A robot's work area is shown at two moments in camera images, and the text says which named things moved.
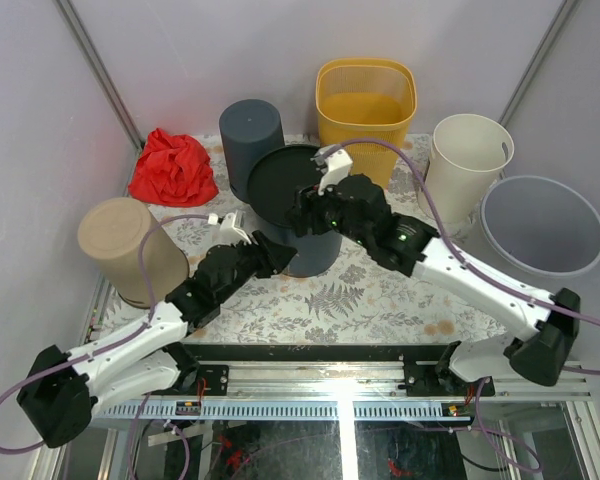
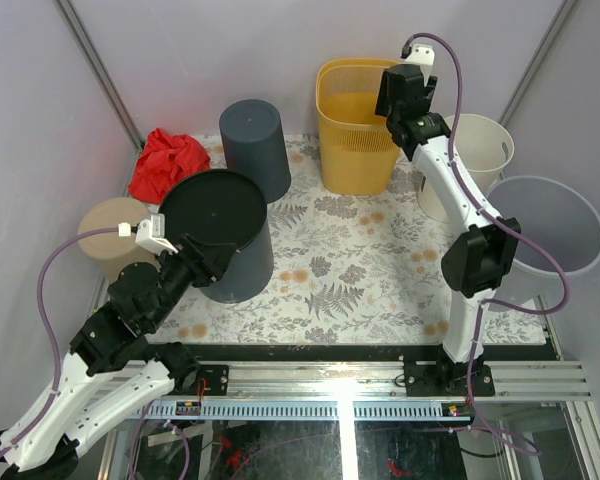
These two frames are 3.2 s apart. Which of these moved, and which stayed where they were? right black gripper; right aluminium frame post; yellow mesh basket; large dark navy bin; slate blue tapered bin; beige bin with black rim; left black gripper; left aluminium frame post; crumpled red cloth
Moved: left black gripper; large dark navy bin; right black gripper
Stayed: left aluminium frame post; right aluminium frame post; yellow mesh basket; crumpled red cloth; slate blue tapered bin; beige bin with black rim
